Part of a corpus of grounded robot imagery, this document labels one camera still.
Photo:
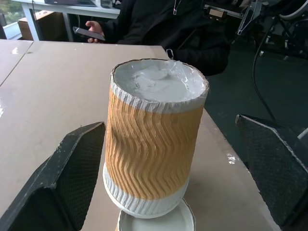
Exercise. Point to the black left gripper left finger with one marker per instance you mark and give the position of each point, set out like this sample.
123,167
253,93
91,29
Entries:
62,173

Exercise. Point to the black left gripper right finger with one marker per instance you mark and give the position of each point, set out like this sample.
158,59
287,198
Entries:
272,158

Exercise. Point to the person's bare hand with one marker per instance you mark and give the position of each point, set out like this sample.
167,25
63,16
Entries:
95,29

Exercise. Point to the black smartphone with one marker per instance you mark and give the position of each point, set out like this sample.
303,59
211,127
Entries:
87,33

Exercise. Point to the brown cardboard box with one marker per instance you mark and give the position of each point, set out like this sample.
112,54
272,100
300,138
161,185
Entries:
41,25

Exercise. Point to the white desk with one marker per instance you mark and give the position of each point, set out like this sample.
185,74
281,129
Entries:
69,9

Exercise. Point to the person in black jacket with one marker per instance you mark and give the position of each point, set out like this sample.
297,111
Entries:
168,26

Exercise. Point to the black metal equipment frame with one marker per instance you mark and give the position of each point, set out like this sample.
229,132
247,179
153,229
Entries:
269,21

